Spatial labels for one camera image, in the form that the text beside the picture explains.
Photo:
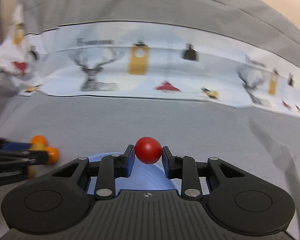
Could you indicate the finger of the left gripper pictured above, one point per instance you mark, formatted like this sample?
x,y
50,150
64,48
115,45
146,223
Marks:
x,y
16,146
26,157

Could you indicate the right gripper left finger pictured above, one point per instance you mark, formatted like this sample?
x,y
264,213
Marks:
x,y
109,169

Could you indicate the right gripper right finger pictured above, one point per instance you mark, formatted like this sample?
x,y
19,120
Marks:
x,y
184,168

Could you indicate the orange tangerine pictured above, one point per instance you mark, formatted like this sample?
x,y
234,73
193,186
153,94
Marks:
x,y
53,155
39,139

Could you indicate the red tomato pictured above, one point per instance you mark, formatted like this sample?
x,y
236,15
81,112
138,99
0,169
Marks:
x,y
148,150

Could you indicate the small yellow fruit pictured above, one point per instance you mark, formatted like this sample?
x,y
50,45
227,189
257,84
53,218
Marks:
x,y
37,147

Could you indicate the blue round plate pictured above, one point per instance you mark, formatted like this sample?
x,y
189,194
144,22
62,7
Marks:
x,y
146,178

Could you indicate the white printed deer cloth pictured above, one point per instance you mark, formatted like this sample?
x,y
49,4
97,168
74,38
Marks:
x,y
148,60

